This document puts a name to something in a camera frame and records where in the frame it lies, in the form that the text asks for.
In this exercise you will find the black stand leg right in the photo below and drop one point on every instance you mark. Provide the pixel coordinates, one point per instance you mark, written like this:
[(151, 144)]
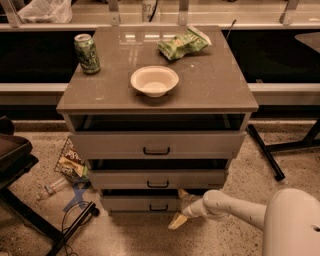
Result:
[(310, 140)]

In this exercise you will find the black stand leg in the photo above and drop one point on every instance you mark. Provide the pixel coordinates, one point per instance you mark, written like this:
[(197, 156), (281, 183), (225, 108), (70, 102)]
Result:
[(84, 217), (310, 140)]

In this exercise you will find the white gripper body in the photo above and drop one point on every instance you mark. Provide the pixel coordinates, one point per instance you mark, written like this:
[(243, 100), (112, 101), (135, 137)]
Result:
[(189, 206)]

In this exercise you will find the grey drawer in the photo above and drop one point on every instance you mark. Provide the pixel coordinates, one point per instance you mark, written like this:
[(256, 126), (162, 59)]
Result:
[(157, 145), (157, 179), (139, 204)]

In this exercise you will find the black stand leg left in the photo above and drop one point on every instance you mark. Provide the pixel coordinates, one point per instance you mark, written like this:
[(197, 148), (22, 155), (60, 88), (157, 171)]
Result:
[(84, 217)]

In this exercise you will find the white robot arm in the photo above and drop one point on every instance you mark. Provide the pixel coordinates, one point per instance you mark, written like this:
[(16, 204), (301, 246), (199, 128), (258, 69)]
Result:
[(290, 221)]

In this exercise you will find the blue tape cross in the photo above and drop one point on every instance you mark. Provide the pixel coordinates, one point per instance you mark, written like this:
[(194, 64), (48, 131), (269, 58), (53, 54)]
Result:
[(79, 189)]

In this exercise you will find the red snack bag on floor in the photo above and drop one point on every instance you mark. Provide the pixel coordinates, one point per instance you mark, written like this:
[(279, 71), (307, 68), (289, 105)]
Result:
[(71, 165)]

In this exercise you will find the green soda can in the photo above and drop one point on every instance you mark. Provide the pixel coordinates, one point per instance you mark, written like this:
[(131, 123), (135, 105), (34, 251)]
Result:
[(87, 54)]

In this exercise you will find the black chair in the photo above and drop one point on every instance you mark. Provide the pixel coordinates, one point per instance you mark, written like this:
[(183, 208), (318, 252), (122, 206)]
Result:
[(16, 160)]

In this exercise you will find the white plastic bag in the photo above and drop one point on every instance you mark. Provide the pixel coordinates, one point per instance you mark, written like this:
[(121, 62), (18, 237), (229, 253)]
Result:
[(47, 11)]

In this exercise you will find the green chip bag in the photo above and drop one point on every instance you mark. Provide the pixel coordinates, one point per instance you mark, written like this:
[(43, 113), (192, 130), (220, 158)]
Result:
[(193, 40)]

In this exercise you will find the clear plastic bottle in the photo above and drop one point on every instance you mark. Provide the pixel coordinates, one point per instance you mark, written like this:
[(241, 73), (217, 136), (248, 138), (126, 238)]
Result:
[(53, 188)]

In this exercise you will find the white paper bowl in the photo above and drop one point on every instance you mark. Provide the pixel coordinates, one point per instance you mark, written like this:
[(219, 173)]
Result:
[(154, 81)]

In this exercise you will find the grey drawer cabinet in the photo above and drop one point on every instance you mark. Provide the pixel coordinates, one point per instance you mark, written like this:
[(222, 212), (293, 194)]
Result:
[(211, 96)]

